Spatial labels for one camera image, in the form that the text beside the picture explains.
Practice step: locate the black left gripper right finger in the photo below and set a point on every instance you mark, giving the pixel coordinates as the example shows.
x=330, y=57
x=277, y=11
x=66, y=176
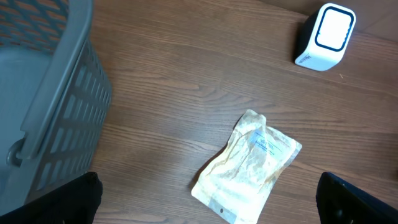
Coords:
x=338, y=201

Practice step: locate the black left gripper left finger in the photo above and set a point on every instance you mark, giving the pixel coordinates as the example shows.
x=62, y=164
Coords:
x=74, y=202

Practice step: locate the beige paper pouch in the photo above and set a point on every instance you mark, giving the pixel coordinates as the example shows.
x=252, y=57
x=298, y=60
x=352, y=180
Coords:
x=237, y=183

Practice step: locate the white barcode scanner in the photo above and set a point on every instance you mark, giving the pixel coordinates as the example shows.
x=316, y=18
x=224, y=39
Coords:
x=324, y=37

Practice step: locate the dark grey plastic basket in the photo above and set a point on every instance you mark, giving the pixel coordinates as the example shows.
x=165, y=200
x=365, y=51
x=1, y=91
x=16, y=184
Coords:
x=55, y=96

